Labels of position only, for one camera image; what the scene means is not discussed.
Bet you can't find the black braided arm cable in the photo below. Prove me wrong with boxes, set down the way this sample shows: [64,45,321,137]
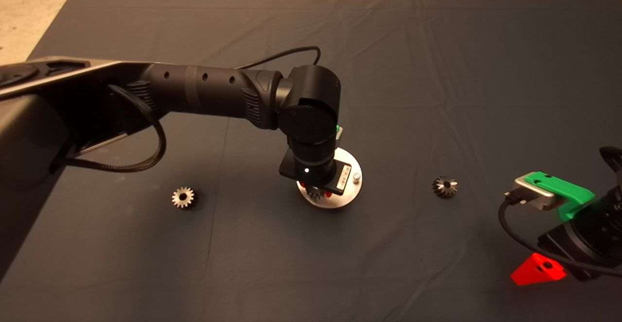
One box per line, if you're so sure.
[49,84,167,173]

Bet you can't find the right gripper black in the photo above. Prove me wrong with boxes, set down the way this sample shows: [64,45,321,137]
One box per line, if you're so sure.
[510,204,614,287]

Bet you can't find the left thin black camera cable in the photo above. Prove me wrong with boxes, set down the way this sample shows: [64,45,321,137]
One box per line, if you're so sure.
[235,46,322,69]

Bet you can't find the dark grey table cloth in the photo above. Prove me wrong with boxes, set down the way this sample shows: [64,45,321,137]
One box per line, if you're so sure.
[0,0,622,322]

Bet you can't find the right green camera mount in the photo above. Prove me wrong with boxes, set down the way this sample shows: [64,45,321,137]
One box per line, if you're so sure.
[524,171,596,221]

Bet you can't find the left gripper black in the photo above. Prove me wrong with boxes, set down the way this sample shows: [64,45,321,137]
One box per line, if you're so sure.
[278,151,353,199]

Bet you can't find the right silver camera box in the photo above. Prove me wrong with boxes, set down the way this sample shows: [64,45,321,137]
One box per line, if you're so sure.
[514,176,557,212]

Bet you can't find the round metal carrier plate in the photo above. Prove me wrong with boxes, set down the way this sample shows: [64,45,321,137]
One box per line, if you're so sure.
[297,147,363,210]

